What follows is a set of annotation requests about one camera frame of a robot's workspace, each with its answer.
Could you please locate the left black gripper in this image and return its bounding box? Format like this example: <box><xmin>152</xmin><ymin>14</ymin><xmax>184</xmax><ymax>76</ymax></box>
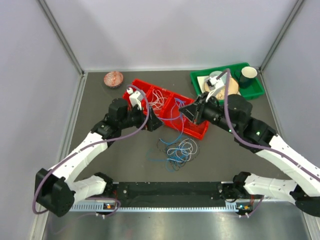
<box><xmin>119</xmin><ymin>102</ymin><xmax>164</xmax><ymax>132</ymax></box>

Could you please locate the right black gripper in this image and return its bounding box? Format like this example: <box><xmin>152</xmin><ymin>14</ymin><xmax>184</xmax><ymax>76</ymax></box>
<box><xmin>178</xmin><ymin>91</ymin><xmax>238</xmax><ymax>135</ymax></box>

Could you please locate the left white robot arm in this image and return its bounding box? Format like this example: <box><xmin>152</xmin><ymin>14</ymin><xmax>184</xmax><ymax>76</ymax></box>
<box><xmin>32</xmin><ymin>98</ymin><xmax>163</xmax><ymax>217</ymax></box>

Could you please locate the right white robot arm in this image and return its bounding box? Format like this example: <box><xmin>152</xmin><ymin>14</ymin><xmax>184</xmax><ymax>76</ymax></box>
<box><xmin>179</xmin><ymin>93</ymin><xmax>320</xmax><ymax>217</ymax></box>

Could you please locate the red compartment bin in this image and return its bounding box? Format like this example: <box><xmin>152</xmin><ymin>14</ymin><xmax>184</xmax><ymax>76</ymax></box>
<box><xmin>131</xmin><ymin>78</ymin><xmax>209</xmax><ymax>140</ymax></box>

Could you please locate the light blue bowl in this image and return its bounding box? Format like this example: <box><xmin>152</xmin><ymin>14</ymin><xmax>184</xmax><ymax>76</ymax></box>
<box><xmin>209</xmin><ymin>70</ymin><xmax>222</xmax><ymax>80</ymax></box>

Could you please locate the tan ceramic plate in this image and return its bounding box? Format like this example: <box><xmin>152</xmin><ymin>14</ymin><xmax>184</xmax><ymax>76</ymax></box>
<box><xmin>203</xmin><ymin>75</ymin><xmax>239</xmax><ymax>100</ymax></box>

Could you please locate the pink patterned bowl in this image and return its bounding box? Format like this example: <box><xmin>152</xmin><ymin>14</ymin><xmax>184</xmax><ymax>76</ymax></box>
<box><xmin>103</xmin><ymin>71</ymin><xmax>124</xmax><ymax>89</ymax></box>

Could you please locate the green plastic tray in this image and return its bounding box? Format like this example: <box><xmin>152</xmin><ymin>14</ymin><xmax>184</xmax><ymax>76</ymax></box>
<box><xmin>189</xmin><ymin>62</ymin><xmax>265</xmax><ymax>100</ymax></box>

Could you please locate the dark green mug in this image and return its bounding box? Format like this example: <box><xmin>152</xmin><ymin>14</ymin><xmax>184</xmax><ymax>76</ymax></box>
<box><xmin>234</xmin><ymin>66</ymin><xmax>258</xmax><ymax>89</ymax></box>

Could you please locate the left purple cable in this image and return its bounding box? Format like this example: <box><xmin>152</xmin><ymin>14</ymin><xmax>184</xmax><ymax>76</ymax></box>
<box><xmin>32</xmin><ymin>84</ymin><xmax>151</xmax><ymax>215</ymax></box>

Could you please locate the purple cable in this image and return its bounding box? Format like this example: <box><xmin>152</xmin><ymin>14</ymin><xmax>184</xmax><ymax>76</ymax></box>
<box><xmin>214</xmin><ymin>68</ymin><xmax>320</xmax><ymax>183</ymax></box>
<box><xmin>32</xmin><ymin>84</ymin><xmax>151</xmax><ymax>215</ymax></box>

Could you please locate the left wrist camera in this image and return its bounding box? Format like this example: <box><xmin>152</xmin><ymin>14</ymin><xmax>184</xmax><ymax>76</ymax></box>
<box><xmin>126</xmin><ymin>87</ymin><xmax>145</xmax><ymax>110</ymax></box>

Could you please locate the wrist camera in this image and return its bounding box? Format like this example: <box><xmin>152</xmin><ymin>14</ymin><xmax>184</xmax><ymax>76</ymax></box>
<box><xmin>126</xmin><ymin>87</ymin><xmax>145</xmax><ymax>110</ymax></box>
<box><xmin>204</xmin><ymin>76</ymin><xmax>226</xmax><ymax>97</ymax></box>

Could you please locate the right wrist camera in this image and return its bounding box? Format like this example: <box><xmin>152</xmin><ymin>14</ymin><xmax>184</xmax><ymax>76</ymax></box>
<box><xmin>204</xmin><ymin>76</ymin><xmax>226</xmax><ymax>97</ymax></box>

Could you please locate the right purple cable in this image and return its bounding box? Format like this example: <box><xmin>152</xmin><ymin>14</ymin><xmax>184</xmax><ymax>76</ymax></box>
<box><xmin>214</xmin><ymin>68</ymin><xmax>320</xmax><ymax>183</ymax></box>

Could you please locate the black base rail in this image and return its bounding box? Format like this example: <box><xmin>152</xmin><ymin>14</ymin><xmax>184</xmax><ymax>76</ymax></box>
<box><xmin>108</xmin><ymin>181</ymin><xmax>225</xmax><ymax>207</ymax></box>

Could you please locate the slotted cable duct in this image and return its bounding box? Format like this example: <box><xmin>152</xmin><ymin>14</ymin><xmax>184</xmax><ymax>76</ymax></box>
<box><xmin>69</xmin><ymin>201</ymin><xmax>253</xmax><ymax>213</ymax></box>

